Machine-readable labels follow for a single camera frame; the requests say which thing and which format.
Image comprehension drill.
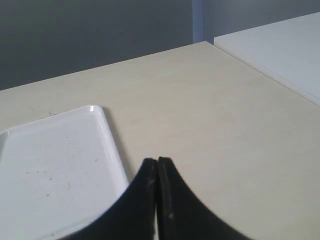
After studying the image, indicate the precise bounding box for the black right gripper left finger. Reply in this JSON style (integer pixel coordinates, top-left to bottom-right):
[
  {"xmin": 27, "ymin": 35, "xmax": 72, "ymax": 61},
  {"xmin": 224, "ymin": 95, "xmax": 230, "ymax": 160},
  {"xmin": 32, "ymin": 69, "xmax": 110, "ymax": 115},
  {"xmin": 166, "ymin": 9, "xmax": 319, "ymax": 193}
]
[{"xmin": 63, "ymin": 158, "xmax": 158, "ymax": 240}]

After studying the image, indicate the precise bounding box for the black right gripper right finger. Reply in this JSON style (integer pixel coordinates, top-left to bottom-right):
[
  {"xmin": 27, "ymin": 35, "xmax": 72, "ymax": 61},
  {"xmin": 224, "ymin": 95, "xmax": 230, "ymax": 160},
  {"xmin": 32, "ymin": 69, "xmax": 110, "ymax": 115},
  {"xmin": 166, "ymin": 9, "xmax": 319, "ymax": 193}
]
[{"xmin": 157, "ymin": 157, "xmax": 249, "ymax": 240}]

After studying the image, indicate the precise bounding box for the white plastic tray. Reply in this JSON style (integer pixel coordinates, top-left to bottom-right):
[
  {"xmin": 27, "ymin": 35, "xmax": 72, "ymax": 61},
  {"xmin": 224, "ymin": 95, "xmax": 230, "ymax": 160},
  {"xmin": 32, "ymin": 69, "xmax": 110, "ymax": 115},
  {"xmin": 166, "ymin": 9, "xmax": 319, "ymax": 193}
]
[{"xmin": 0, "ymin": 105, "xmax": 128, "ymax": 240}]

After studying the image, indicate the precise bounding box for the white side table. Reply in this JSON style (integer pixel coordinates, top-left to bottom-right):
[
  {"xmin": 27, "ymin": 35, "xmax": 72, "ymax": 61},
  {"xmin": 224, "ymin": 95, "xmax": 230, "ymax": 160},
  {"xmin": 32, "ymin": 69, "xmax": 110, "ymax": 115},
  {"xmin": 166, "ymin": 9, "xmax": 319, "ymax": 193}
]
[{"xmin": 213, "ymin": 12, "xmax": 320, "ymax": 105}]

